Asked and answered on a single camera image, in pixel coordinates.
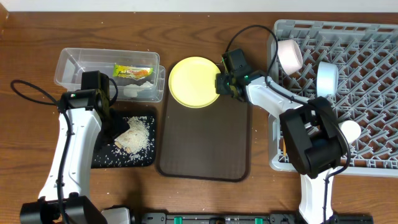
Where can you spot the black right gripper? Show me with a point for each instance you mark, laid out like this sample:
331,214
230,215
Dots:
220,88

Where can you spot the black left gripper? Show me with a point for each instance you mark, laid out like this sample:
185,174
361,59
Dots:
116,130

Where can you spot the white tissue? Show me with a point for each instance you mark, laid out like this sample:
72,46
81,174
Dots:
132,90

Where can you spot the yellow plate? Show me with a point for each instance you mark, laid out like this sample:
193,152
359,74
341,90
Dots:
192,82

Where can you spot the yellow snack wrapper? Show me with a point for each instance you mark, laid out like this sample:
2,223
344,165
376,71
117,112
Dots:
136,73

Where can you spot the pile of rice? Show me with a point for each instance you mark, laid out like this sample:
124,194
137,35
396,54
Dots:
133,137

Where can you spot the white bowl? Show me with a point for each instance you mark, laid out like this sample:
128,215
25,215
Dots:
290,56

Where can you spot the light blue bowl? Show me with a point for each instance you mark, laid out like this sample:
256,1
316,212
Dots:
327,79

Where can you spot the small pale green cup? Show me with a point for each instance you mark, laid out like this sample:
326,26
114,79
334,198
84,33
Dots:
351,130

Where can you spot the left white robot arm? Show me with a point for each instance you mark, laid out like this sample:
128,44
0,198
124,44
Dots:
87,122

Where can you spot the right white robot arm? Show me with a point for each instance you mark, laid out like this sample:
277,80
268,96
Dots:
314,140

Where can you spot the black waste tray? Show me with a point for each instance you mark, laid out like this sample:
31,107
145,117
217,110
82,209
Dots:
140,158

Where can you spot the grey dishwasher rack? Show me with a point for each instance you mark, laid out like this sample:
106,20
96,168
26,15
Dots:
366,57

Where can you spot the clear plastic bin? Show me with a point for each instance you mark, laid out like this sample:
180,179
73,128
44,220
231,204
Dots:
75,61

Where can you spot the dark brown serving tray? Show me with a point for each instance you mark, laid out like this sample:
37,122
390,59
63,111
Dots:
211,143

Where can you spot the black rail at table edge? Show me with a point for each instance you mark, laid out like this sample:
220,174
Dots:
162,218

